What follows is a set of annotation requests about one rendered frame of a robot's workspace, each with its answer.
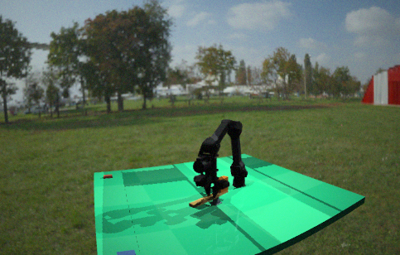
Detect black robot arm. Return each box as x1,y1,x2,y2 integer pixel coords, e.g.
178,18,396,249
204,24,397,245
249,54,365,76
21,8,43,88
193,119,248,188

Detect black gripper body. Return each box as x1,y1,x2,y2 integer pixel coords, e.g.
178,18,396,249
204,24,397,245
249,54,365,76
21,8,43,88
193,168,229,190

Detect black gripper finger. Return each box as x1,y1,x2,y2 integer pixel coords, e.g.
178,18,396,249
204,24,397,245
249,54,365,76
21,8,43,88
204,183,211,195
210,186,219,198

